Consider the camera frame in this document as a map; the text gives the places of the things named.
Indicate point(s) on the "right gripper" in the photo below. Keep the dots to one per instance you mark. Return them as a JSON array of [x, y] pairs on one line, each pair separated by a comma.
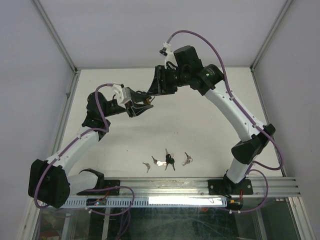
[[160, 85]]

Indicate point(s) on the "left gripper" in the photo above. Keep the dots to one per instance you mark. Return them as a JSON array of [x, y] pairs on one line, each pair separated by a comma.
[[135, 110]]

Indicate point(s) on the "small brass padlock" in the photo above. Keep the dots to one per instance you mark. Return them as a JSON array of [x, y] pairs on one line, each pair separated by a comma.
[[147, 100]]

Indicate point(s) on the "small silver key pair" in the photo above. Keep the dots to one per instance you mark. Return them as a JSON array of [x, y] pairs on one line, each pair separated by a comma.
[[148, 166]]

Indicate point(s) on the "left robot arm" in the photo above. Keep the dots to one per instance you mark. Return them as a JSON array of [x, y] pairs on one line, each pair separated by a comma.
[[50, 182]]

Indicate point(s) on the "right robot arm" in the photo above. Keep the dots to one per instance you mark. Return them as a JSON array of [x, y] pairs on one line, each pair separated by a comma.
[[183, 67]]

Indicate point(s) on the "silver key set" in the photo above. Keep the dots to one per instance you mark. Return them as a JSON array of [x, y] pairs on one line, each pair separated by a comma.
[[188, 160], [158, 162]]

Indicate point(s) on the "black headed key set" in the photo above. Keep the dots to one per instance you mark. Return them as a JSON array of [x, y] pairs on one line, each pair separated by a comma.
[[169, 160]]

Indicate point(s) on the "right silver key set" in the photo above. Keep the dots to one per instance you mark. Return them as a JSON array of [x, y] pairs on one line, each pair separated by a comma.
[[188, 160]]

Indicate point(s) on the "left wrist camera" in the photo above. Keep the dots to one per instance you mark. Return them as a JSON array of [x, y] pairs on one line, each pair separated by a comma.
[[122, 94]]

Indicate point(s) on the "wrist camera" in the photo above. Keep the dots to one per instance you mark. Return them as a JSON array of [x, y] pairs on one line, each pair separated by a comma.
[[167, 52], [122, 94]]

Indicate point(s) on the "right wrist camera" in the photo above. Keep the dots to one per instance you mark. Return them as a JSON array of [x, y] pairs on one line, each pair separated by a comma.
[[167, 52]]

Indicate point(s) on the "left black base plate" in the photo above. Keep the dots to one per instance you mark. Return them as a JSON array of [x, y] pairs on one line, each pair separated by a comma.
[[100, 190]]

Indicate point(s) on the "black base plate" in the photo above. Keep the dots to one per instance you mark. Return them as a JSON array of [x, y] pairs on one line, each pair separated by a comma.
[[217, 187], [100, 190]]

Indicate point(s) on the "white slotted cable duct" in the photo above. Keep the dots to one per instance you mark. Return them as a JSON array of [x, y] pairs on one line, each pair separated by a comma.
[[145, 202]]

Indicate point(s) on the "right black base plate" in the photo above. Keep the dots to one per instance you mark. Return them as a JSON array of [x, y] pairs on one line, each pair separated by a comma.
[[217, 187]]

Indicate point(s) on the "aluminium mounting rail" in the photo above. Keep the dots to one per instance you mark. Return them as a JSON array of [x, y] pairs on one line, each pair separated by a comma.
[[274, 187]]

